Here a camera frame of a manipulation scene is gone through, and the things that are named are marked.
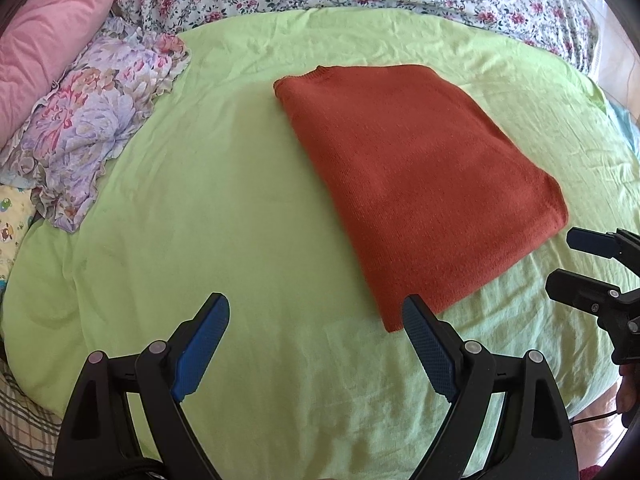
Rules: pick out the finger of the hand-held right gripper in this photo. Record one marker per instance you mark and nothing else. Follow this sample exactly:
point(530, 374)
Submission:
point(592, 242)
point(575, 287)

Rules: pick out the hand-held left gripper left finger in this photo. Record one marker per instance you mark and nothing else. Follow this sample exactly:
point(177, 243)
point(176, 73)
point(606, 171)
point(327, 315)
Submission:
point(200, 350)

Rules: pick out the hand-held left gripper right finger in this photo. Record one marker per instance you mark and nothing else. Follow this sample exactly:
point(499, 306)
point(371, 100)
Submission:
point(431, 350)

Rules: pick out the orange knit sweater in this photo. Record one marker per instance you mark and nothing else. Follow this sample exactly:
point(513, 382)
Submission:
point(415, 170)

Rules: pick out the person's right hand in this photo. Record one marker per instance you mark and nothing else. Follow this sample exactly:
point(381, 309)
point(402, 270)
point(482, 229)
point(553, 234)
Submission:
point(629, 395)

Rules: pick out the light blue cloth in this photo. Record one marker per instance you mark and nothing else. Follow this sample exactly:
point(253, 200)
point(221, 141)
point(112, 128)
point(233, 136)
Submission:
point(625, 125)

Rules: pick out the light green bed sheet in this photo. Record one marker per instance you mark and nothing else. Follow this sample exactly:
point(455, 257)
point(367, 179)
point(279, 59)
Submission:
point(210, 210)

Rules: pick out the plaid cloth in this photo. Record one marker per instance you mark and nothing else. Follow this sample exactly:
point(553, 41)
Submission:
point(27, 420)

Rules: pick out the yellow printed cloth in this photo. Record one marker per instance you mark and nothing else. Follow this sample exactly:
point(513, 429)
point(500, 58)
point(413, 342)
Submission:
point(12, 225)

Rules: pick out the purple floral ruffled pillow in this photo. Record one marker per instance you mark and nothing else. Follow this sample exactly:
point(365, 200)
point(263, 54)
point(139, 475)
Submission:
point(95, 125)

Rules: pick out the pink pillow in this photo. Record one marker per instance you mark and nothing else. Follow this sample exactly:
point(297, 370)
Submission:
point(50, 35)

